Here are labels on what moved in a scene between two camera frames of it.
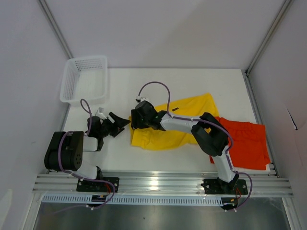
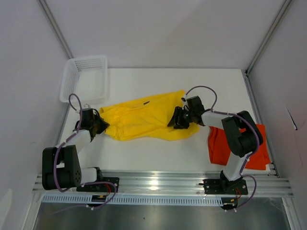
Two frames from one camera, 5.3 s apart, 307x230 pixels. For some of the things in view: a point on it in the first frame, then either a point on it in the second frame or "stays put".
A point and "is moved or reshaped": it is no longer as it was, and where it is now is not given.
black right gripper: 136,115 -> 178,111
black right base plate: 213,186 stays put
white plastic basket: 85,77 stays put
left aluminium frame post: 46,11 stays put
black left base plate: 88,186 stays put
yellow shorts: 155,140 is moved or reshaped
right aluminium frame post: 283,9 stays put
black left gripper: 120,122 -> 103,125
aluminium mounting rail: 258,184 stays put
